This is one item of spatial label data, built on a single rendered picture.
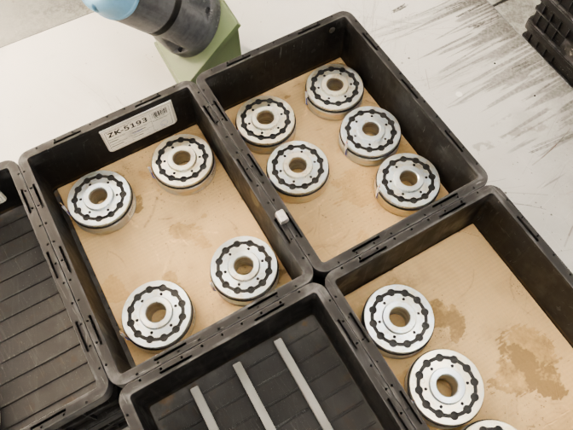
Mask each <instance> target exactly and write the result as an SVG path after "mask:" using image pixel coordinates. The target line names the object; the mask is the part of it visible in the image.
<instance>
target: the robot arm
mask: <svg viewBox="0 0 573 430"><path fill-rule="evenodd" d="M82 1H83V3H84V4H85V5H86V6H87V7H88V8H89V9H91V10H92V11H94V12H96V13H97V14H99V15H100V16H102V17H104V18H106V19H109V20H116V21H117V22H120V23H122V24H125V25H127V26H130V27H133V28H135V29H137V30H139V31H142V32H145V33H147V34H150V35H152V36H153V37H154V38H156V39H157V40H158V41H159V42H160V43H161V44H162V45H163V46H164V47H165V48H166V49H168V50H169V51H170V52H171V53H173V54H175V55H179V56H181V57H193V56H195V55H197V54H199V53H200V52H202V51H203V50H204V49H205V48H206V47H207V46H208V45H209V43H210V42H211V41H212V39H213V38H214V36H215V34H216V31H217V28H218V24H219V21H220V14H221V6H220V1H219V0H82Z"/></svg>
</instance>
